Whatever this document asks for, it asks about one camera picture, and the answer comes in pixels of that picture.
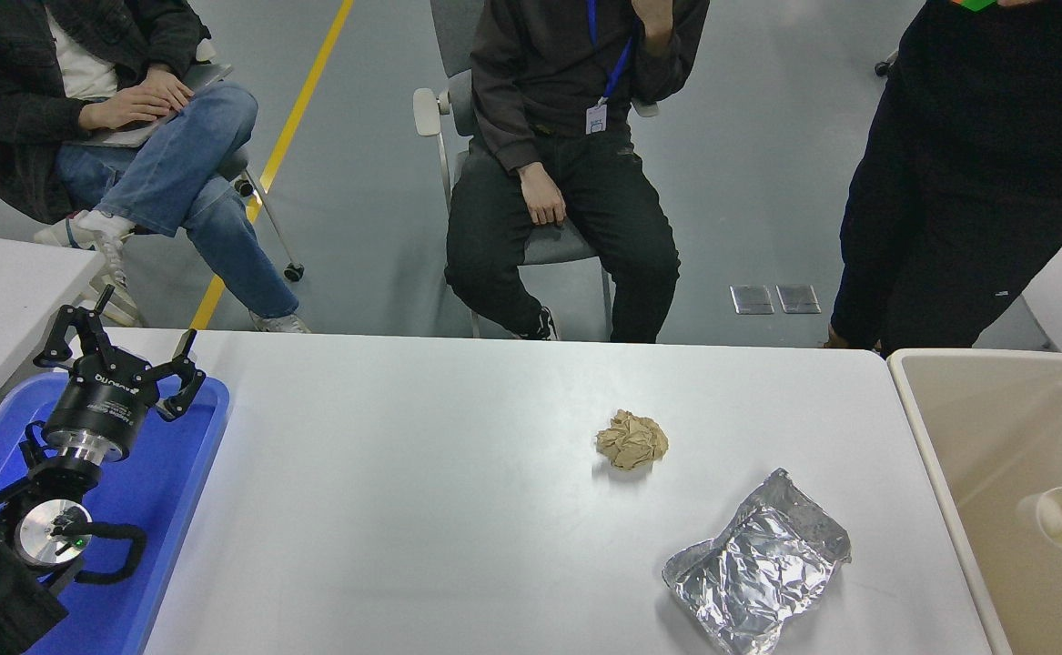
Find grey chair with casters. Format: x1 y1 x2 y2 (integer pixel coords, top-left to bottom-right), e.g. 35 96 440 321
196 38 306 282

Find grey laptop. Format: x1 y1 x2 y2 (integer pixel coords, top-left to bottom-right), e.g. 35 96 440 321
76 62 233 148

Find person's left hand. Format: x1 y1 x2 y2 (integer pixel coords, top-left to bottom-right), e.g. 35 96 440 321
135 64 195 112
631 0 677 39

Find blue plastic tray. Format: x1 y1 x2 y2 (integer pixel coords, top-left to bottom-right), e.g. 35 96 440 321
0 371 230 655

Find person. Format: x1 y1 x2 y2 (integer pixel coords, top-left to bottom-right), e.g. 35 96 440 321
826 0 1062 358
0 0 311 334
444 0 712 344

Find person's right hand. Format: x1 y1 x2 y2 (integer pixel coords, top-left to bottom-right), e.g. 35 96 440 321
519 162 568 227
78 84 177 131

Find badge on blue lanyard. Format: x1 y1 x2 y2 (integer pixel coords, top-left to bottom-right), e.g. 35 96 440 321
585 0 636 136

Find silver foil tray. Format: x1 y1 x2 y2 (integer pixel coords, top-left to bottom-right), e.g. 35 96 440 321
662 469 853 655

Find grey chair white armrests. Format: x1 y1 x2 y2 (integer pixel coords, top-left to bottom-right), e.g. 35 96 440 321
413 0 661 339

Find tan paper ball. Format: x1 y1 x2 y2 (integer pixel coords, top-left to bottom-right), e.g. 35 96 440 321
596 409 670 471

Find large pale plastic bin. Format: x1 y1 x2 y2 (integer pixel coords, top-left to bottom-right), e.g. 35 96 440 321
887 348 1062 655

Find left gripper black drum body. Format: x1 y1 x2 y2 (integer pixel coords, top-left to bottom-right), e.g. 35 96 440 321
44 355 161 451

